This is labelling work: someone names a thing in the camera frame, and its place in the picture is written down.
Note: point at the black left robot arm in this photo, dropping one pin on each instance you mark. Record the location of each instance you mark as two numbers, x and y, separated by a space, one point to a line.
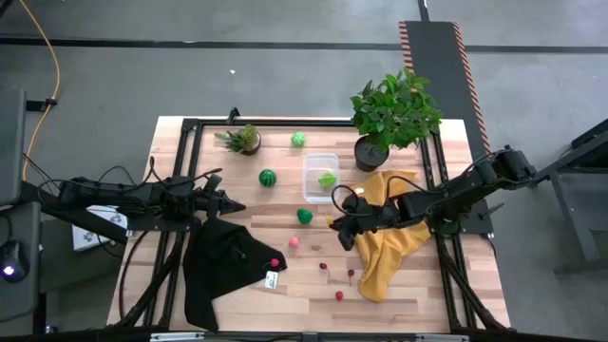
142 195

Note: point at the leafy plant in black pot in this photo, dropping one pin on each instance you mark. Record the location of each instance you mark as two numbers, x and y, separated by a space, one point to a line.
394 114

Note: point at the gray side desk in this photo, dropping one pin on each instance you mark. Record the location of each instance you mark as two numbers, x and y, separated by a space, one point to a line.
9 142

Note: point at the red tomato toy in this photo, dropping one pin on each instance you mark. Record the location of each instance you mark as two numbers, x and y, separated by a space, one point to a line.
275 262

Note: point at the clear plastic tupperware container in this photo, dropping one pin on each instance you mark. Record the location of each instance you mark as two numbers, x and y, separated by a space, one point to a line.
316 166

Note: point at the pink peach toy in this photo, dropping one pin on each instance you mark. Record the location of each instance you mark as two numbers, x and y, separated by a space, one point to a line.
294 242

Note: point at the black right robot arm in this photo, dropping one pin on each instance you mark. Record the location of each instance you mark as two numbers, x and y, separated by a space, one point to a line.
475 183

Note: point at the black striped-edge floor mat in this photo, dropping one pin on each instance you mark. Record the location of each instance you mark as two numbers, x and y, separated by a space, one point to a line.
437 52

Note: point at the striped green watermelon toy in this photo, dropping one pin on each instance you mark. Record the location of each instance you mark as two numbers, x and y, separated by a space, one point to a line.
268 178

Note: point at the small yellow produce toy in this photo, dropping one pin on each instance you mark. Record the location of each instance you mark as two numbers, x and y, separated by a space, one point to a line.
328 219

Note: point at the light green cabbage toy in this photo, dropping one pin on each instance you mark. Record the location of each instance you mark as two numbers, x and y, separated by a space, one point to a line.
298 139

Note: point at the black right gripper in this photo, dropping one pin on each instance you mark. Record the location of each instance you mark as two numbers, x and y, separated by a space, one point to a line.
370 214

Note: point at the lime green fruit toy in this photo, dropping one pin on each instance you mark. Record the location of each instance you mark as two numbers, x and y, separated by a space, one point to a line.
327 180

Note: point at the dark green bell pepper toy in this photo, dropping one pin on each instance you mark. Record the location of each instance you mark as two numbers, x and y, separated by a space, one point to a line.
304 216

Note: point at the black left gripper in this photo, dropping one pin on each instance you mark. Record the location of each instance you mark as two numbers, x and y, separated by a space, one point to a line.
209 199

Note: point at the black cloth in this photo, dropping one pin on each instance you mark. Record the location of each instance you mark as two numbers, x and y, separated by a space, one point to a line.
223 266

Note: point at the black mouse with light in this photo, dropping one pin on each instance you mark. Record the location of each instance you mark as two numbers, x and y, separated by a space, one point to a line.
12 259

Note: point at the black metal stand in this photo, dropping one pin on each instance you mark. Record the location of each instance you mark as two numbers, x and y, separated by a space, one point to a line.
575 209

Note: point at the red strawberry toy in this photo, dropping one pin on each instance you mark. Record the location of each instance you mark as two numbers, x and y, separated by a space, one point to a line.
339 296

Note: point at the yellow cloth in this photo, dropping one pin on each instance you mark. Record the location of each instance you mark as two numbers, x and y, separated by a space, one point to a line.
380 266

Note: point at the white paper tag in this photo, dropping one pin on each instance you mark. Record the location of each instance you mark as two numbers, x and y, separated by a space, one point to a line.
271 280

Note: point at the small potted succulent plant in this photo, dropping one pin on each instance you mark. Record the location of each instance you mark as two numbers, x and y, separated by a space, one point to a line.
247 140

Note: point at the white printed box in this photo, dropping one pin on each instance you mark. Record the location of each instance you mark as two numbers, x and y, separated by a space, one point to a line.
88 235

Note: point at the black metal table frame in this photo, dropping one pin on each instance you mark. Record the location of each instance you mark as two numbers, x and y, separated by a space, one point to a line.
285 122

